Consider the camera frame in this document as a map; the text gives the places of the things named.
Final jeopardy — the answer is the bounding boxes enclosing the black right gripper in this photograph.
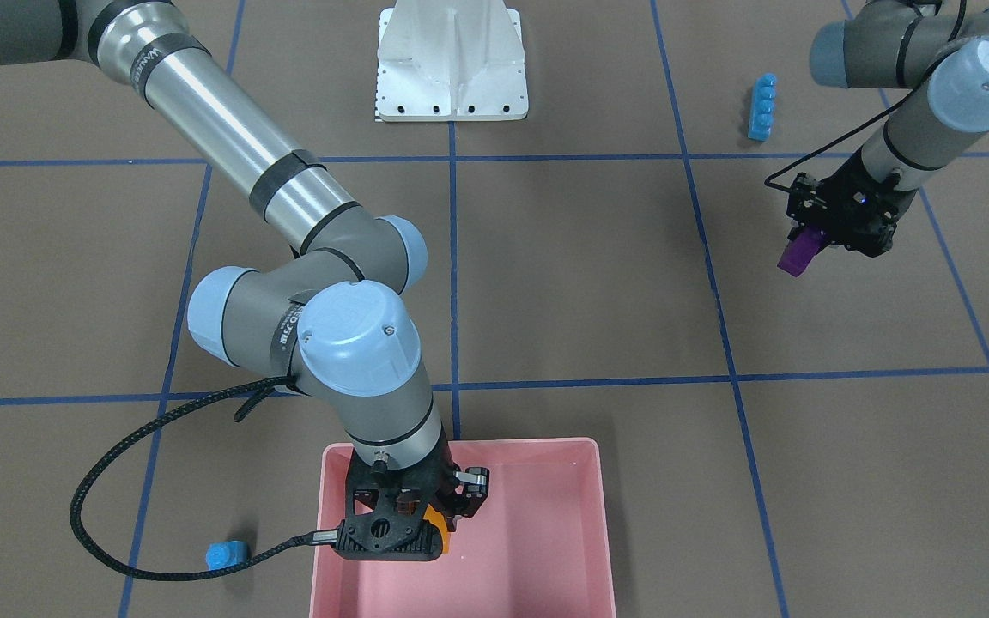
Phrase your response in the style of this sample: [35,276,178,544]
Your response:
[335,442,490,560]

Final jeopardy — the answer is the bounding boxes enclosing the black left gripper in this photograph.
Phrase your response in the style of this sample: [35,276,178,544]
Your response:
[786,154,899,258]

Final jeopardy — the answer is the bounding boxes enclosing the orange block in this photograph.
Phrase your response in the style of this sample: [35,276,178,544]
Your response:
[423,505,452,554]

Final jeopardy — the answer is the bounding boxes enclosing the purple block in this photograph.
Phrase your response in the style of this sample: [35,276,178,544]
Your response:
[777,226,828,277]

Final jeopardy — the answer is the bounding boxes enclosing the small blue block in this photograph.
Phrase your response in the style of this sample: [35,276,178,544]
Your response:
[204,540,250,571]

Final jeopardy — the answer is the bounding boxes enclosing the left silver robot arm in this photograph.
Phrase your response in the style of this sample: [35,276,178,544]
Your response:
[780,1,989,275]

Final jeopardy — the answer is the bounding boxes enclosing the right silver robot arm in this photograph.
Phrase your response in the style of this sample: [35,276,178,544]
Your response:
[0,1,489,580]

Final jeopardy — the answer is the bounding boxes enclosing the pink plastic box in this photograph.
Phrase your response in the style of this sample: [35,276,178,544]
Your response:
[310,437,616,617]

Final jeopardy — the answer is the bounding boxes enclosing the long blue stud block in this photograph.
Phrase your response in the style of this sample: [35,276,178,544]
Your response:
[747,73,778,143]

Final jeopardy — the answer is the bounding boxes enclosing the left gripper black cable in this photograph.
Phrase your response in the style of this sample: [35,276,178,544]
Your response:
[764,0,968,194]

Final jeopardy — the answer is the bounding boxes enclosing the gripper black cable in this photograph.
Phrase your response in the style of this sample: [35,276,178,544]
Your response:
[764,0,968,194]
[70,376,341,583]

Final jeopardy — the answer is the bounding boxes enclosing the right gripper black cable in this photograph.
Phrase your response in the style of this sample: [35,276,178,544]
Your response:
[70,376,341,583]

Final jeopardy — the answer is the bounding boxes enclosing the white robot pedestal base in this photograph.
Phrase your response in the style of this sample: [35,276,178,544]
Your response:
[374,1,530,123]

